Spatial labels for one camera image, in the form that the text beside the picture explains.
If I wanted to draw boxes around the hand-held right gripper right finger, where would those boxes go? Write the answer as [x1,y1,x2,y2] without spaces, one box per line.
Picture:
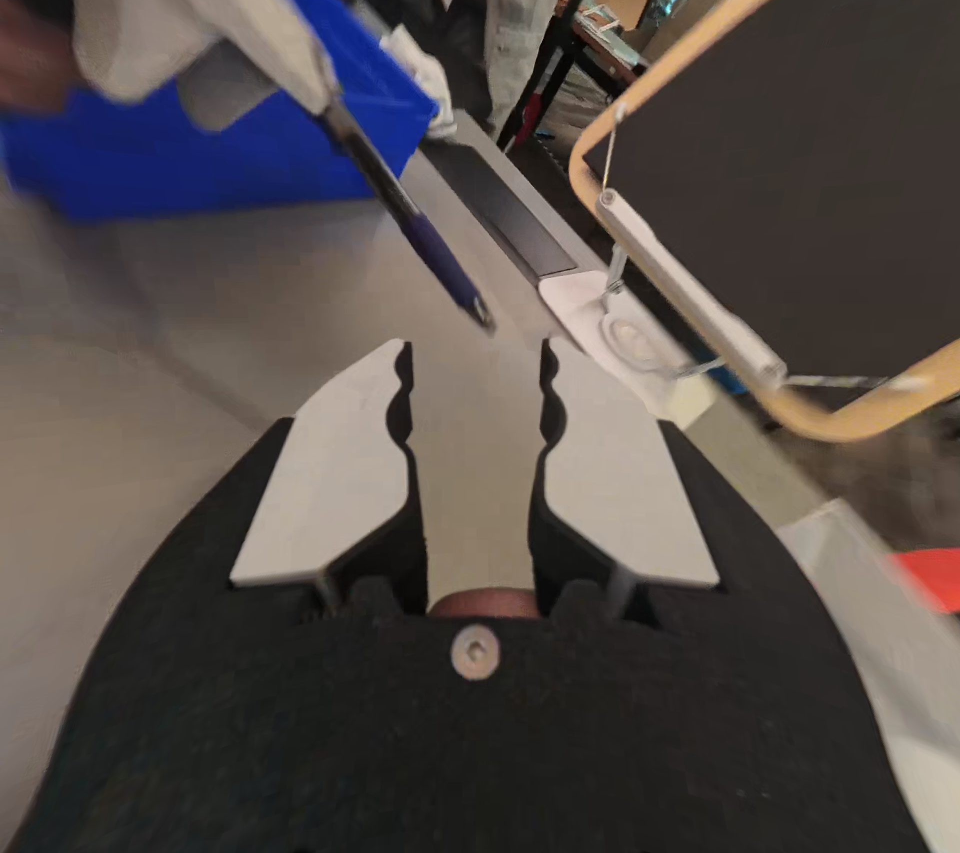
[528,335,721,618]

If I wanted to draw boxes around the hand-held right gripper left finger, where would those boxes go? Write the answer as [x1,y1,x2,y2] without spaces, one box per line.
[228,338,430,618]

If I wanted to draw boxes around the blue plastic bin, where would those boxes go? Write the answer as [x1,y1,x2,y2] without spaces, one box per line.
[0,0,440,224]

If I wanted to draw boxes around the blue and black pen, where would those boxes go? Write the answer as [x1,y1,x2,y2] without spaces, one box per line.
[322,103,498,335]

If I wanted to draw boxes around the grey desk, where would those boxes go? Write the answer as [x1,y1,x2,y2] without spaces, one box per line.
[0,103,834,853]

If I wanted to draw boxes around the person's left hand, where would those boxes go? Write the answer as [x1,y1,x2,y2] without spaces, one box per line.
[0,0,76,112]

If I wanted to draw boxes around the white crumpled glove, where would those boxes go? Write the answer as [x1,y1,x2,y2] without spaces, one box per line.
[378,24,459,140]

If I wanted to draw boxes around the white bar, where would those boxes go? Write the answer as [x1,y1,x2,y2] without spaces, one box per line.
[594,187,787,393]

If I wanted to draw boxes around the black mat on table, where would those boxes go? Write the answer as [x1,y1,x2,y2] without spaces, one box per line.
[420,142,580,278]

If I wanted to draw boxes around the small red box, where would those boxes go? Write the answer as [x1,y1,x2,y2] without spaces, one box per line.
[891,547,960,616]

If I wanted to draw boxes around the black board with wooden rim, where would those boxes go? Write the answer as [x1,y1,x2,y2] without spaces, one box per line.
[567,0,960,445]

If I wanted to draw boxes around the wooden table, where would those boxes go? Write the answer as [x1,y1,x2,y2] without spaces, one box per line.
[555,5,650,89]

